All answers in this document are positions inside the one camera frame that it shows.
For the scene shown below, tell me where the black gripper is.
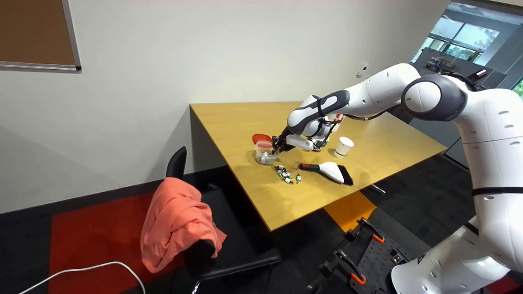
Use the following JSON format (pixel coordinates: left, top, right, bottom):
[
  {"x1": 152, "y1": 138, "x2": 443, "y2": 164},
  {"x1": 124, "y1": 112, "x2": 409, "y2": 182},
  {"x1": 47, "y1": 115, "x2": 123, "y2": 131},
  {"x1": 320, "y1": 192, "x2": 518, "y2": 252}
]
[{"x1": 271, "y1": 128, "x2": 329, "y2": 156}]

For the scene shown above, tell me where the clear glass jar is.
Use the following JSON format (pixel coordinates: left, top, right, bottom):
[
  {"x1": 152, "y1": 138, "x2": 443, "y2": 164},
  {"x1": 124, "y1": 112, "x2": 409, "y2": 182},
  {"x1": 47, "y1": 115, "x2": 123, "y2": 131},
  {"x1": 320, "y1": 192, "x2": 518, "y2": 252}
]
[{"x1": 253, "y1": 143, "x2": 281, "y2": 167}]

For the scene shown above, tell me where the red lunch box lid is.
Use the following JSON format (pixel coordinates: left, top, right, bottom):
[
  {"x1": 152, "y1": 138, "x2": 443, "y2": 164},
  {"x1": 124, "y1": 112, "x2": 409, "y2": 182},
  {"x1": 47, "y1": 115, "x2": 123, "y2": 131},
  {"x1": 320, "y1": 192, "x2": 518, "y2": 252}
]
[{"x1": 250, "y1": 133, "x2": 275, "y2": 148}]

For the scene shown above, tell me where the white brush with black bristles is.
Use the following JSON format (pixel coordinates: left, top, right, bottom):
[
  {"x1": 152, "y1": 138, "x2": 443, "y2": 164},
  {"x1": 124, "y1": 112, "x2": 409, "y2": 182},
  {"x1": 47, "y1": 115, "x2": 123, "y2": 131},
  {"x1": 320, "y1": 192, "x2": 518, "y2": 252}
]
[{"x1": 297, "y1": 161, "x2": 356, "y2": 188}]

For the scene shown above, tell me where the white cup with red logo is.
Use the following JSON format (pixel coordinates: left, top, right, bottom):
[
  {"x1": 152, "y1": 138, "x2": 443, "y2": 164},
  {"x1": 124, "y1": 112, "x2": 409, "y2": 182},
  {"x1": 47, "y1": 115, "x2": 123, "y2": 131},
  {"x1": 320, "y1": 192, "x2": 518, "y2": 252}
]
[{"x1": 332, "y1": 136, "x2": 356, "y2": 161}]

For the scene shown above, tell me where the black office chair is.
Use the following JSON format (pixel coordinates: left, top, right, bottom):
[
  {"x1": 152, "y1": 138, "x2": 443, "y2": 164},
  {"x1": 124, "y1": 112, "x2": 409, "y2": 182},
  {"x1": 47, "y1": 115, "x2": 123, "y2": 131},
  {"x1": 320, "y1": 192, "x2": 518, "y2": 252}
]
[{"x1": 163, "y1": 146, "x2": 283, "y2": 294}]

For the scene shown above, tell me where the orange black clamp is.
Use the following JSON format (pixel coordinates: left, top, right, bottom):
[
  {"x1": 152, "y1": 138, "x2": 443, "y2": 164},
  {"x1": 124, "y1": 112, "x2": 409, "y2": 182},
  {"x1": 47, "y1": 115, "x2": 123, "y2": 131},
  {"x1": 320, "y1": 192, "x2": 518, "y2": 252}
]
[
  {"x1": 332, "y1": 249, "x2": 368, "y2": 288},
  {"x1": 356, "y1": 216, "x2": 387, "y2": 246}
]

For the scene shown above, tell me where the coral red cloth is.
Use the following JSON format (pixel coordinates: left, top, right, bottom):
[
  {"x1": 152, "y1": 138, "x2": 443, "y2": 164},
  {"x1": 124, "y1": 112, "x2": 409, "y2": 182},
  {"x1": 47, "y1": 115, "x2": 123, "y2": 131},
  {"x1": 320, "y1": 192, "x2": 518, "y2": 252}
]
[{"x1": 139, "y1": 177, "x2": 229, "y2": 275}]

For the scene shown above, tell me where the black pegboard cart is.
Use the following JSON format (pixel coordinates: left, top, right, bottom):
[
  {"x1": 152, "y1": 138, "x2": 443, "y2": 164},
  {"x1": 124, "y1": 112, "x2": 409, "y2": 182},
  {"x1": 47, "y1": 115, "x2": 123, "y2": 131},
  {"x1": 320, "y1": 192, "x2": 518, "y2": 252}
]
[{"x1": 307, "y1": 210, "x2": 438, "y2": 294}]

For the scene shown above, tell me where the glass window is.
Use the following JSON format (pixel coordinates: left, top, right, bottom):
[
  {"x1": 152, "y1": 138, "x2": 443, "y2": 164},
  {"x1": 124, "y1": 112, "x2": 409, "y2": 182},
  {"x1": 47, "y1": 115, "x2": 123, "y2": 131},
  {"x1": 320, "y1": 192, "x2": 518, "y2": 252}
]
[{"x1": 410, "y1": 2, "x2": 523, "y2": 100}]

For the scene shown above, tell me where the brown cork board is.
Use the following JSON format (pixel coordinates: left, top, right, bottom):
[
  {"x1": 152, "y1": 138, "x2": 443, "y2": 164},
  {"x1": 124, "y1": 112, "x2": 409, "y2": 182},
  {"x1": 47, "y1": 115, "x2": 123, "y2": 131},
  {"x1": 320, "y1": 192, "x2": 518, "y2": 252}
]
[{"x1": 0, "y1": 0, "x2": 83, "y2": 74}]

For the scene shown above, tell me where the white cable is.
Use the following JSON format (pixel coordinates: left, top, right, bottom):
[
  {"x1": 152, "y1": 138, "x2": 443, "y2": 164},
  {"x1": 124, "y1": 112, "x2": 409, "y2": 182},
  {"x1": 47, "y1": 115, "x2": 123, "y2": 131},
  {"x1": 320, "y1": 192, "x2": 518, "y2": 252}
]
[{"x1": 16, "y1": 259, "x2": 149, "y2": 294}]

